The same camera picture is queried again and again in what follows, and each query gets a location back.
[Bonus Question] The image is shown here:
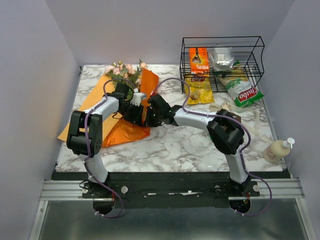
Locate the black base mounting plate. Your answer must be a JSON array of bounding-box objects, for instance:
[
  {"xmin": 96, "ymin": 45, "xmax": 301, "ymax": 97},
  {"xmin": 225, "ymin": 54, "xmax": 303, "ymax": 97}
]
[{"xmin": 52, "ymin": 172, "xmax": 292, "ymax": 213}]

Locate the orange razor package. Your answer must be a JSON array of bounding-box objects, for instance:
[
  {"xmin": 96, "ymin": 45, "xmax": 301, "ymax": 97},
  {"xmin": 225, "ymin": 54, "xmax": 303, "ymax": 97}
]
[{"xmin": 189, "ymin": 47, "xmax": 210, "ymax": 74}]

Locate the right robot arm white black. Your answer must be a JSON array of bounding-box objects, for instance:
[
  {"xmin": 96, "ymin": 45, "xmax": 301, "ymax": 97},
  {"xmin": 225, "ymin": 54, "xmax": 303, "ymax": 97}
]
[{"xmin": 147, "ymin": 94, "xmax": 251, "ymax": 196}]

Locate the green brown snack bag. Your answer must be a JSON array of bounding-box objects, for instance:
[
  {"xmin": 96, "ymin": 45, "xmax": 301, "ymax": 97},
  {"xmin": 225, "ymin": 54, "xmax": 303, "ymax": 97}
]
[{"xmin": 216, "ymin": 109, "xmax": 244, "ymax": 134}]

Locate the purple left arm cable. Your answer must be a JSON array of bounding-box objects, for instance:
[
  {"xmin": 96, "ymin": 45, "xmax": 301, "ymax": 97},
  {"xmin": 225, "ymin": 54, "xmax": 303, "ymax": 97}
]
[{"xmin": 83, "ymin": 78, "xmax": 137, "ymax": 218}]

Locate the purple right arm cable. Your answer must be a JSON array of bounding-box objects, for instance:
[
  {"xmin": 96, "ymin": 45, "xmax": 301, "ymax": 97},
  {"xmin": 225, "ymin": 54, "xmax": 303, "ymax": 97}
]
[{"xmin": 149, "ymin": 77, "xmax": 273, "ymax": 217}]

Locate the black wire basket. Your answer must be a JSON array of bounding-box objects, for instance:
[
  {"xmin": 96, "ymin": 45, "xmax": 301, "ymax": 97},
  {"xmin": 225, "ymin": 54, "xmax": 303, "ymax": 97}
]
[{"xmin": 179, "ymin": 35, "xmax": 265, "ymax": 93}]

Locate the yellow lays chip bag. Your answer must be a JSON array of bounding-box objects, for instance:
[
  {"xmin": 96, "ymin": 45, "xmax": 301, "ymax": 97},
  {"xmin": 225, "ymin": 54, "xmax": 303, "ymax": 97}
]
[{"xmin": 185, "ymin": 74, "xmax": 215, "ymax": 105}]

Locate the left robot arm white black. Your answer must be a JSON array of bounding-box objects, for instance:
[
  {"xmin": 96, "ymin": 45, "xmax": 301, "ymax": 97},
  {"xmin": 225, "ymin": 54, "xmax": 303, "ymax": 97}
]
[{"xmin": 66, "ymin": 82, "xmax": 147, "ymax": 198}]

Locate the cream printed ribbon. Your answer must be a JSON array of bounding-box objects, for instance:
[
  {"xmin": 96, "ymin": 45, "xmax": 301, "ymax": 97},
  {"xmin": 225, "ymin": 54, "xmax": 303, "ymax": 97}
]
[{"xmin": 209, "ymin": 101, "xmax": 275, "ymax": 145}]

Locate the orange wrapping paper sheet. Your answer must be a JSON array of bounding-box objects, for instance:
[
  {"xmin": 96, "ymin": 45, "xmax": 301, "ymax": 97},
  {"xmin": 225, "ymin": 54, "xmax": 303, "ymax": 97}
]
[{"xmin": 57, "ymin": 67, "xmax": 160, "ymax": 149}]

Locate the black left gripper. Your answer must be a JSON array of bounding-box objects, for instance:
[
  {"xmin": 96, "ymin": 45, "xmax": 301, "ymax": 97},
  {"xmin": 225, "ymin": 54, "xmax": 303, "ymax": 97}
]
[{"xmin": 119, "ymin": 101, "xmax": 145, "ymax": 128}]

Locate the green white cassava chip bag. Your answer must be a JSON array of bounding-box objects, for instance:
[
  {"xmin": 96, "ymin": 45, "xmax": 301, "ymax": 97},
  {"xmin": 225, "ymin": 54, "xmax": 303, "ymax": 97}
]
[{"xmin": 219, "ymin": 61, "xmax": 264, "ymax": 108}]

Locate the silver foil packet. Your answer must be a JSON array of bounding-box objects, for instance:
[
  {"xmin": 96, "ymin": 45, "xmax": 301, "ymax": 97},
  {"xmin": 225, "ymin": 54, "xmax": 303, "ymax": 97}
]
[{"xmin": 208, "ymin": 47, "xmax": 235, "ymax": 72}]

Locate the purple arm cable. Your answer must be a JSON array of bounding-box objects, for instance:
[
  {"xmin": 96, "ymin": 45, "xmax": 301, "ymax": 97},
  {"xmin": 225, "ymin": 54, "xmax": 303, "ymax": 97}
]
[
  {"xmin": 149, "ymin": 77, "xmax": 273, "ymax": 217},
  {"xmin": 83, "ymin": 78, "xmax": 137, "ymax": 218}
]

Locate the aluminium frame rail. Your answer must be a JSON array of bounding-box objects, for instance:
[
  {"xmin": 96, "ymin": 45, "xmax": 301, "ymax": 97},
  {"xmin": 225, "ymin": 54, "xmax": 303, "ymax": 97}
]
[{"xmin": 29, "ymin": 178, "xmax": 317, "ymax": 240}]

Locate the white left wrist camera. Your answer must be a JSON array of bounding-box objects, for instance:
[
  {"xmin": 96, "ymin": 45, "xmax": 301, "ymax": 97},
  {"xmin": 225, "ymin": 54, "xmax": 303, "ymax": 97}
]
[{"xmin": 130, "ymin": 92, "xmax": 147, "ymax": 106}]

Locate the cream lotion pump bottle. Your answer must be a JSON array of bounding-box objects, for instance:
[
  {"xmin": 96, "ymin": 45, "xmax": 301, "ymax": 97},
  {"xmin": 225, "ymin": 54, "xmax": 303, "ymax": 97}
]
[{"xmin": 263, "ymin": 137, "xmax": 295, "ymax": 163}]

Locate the pink fake flower bunch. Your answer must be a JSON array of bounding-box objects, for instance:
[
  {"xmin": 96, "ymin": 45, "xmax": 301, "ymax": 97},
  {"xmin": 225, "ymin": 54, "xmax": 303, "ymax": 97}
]
[{"xmin": 129, "ymin": 59, "xmax": 148, "ymax": 87}]

